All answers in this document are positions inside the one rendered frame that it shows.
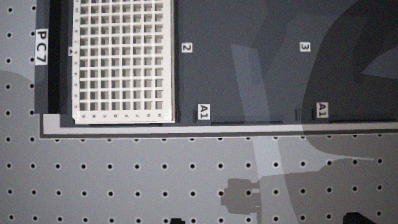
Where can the grey perforated base plate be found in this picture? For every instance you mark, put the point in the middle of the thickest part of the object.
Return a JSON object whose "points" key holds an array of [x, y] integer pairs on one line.
{"points": [[253, 180]]}

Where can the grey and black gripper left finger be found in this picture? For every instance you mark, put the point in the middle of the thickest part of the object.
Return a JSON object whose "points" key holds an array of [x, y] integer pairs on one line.
{"points": [[177, 221]]}

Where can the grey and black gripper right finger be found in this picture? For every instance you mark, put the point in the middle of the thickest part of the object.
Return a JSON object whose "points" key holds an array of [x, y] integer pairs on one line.
{"points": [[356, 218]]}

